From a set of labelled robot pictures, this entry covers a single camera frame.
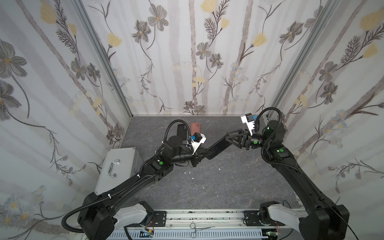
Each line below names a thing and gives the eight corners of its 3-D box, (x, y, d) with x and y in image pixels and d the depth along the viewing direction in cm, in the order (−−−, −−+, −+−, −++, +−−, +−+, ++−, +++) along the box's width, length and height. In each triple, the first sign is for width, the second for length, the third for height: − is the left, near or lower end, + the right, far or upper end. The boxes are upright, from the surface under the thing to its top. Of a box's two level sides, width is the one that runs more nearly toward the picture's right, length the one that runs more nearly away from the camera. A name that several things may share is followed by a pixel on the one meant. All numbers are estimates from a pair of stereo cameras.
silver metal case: (109, 195, 84) (93, 184, 71) (121, 161, 97) (109, 147, 84) (135, 195, 84) (124, 185, 71) (144, 161, 98) (136, 147, 84)
